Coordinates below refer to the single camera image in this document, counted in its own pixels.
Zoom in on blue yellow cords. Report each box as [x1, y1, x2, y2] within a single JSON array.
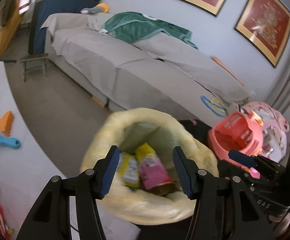
[[200, 95, 229, 118]]

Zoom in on right red framed picture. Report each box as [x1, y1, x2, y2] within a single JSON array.
[[234, 0, 290, 68]]

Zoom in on black cloth with pink shapes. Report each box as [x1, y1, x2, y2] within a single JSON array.
[[134, 119, 290, 240]]

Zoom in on yellow chair with clothes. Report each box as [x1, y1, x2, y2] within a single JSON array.
[[0, 0, 39, 66]]

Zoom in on orange toy rake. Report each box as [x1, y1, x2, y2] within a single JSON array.
[[0, 111, 15, 137]]

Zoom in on grey orange plush toy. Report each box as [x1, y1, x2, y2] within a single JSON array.
[[80, 3, 110, 15]]

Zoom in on yellow snack wrapper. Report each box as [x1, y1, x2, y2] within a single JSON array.
[[117, 152, 140, 188]]

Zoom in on wooden back scratcher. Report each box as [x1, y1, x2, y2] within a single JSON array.
[[211, 56, 245, 86]]

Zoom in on small wooden stool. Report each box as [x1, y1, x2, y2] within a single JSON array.
[[20, 53, 49, 82]]

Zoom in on green blanket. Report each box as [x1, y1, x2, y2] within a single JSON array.
[[101, 11, 197, 49]]

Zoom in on pink clothes pile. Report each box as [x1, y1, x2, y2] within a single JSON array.
[[234, 101, 289, 162]]

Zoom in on pink snack wrapper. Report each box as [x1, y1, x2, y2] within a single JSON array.
[[134, 142, 175, 196]]

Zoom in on grey covered sofa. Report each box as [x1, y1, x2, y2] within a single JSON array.
[[40, 13, 252, 125]]

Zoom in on pink toy carrier case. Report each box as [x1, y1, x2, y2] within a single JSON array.
[[207, 111, 264, 163]]

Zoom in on yellow lined trash bin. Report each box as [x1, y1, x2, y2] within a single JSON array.
[[80, 108, 219, 225]]

